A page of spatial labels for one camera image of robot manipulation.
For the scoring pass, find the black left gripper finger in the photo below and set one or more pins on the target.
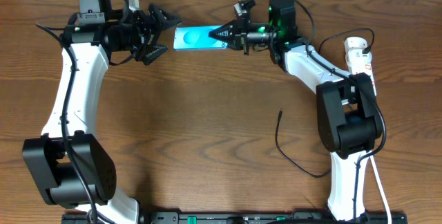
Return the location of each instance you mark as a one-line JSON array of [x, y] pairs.
[[162, 20], [148, 53]]

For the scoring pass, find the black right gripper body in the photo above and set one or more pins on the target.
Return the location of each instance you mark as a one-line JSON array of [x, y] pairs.
[[251, 34]]

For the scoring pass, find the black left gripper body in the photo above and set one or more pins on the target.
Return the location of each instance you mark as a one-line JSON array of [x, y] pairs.
[[145, 32]]

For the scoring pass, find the Galaxy S25 smartphone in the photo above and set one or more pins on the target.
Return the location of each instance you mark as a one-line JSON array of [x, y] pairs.
[[196, 38]]

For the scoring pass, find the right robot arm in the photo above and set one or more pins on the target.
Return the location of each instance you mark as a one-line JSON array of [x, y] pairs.
[[350, 124]]

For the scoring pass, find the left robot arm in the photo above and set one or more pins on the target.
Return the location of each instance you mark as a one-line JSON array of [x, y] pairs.
[[67, 163]]

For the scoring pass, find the white charger plug adapter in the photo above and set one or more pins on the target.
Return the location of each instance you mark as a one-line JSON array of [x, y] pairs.
[[352, 43]]

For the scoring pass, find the white power strip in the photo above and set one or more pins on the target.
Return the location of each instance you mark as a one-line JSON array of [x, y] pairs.
[[357, 62]]

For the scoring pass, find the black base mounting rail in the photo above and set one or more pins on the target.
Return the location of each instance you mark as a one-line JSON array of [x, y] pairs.
[[238, 218]]

